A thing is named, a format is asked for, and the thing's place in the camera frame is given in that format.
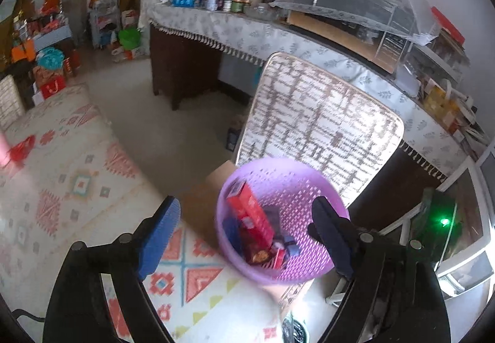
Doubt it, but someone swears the dark picture box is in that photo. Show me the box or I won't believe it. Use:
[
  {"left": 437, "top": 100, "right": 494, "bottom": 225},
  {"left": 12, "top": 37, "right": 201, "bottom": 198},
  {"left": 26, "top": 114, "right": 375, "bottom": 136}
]
[{"left": 239, "top": 217, "right": 274, "bottom": 265}]

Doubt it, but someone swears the long red box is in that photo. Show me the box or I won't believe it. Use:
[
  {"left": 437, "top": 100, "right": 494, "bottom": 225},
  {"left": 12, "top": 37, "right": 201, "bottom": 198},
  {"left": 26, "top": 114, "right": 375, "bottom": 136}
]
[{"left": 226, "top": 180, "right": 274, "bottom": 249}]

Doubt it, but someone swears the cardboard box under basket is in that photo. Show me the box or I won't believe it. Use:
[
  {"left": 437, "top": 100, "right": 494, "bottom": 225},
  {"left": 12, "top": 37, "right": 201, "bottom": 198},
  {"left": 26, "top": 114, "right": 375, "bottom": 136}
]
[{"left": 178, "top": 160, "right": 237, "bottom": 249}]

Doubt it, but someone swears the purple plastic waste basket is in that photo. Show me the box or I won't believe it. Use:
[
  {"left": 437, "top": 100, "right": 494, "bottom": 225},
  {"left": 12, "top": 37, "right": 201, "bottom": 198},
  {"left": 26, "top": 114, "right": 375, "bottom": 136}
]
[{"left": 215, "top": 158, "right": 349, "bottom": 285}]

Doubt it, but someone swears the crumpled red wrapper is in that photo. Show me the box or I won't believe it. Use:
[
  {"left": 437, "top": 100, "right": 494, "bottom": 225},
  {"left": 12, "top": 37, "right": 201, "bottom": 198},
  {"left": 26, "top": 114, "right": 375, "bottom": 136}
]
[{"left": 9, "top": 135, "right": 36, "bottom": 163}]

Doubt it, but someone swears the chair with patterned cover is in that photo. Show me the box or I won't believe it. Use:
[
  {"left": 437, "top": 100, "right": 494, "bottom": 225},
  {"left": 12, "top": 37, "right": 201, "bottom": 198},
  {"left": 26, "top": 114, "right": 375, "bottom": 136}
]
[{"left": 236, "top": 52, "right": 404, "bottom": 206}]

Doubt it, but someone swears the pink thermos bottle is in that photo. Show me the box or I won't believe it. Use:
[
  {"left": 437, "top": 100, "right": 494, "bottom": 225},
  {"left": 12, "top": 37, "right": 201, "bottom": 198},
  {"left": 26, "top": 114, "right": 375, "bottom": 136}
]
[{"left": 0, "top": 130, "right": 11, "bottom": 168}]

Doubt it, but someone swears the far chair patterned cover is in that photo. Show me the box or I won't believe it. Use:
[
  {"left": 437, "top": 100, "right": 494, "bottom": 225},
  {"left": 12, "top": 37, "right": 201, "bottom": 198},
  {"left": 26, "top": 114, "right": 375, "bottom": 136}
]
[{"left": 0, "top": 75, "right": 25, "bottom": 130}]

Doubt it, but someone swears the patterned sideboard cloth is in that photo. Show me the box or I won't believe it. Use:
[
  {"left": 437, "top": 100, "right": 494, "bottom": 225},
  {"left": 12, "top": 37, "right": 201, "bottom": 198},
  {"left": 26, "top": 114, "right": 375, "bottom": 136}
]
[{"left": 139, "top": 0, "right": 467, "bottom": 176}]

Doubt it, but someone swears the dark wooden sideboard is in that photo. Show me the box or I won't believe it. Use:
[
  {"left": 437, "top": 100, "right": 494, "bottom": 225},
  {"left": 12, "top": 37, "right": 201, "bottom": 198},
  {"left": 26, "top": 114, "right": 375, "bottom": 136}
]
[{"left": 149, "top": 25, "right": 222, "bottom": 111}]

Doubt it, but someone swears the green plastic basket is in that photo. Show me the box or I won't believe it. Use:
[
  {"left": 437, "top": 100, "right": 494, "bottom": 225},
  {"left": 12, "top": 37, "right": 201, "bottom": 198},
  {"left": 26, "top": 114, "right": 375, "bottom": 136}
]
[{"left": 118, "top": 28, "right": 141, "bottom": 50}]

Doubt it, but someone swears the blue tissue box on sideboard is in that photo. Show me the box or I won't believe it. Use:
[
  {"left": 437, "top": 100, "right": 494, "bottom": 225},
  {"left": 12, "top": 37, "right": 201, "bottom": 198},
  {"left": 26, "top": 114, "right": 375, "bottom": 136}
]
[{"left": 172, "top": 0, "right": 202, "bottom": 8}]

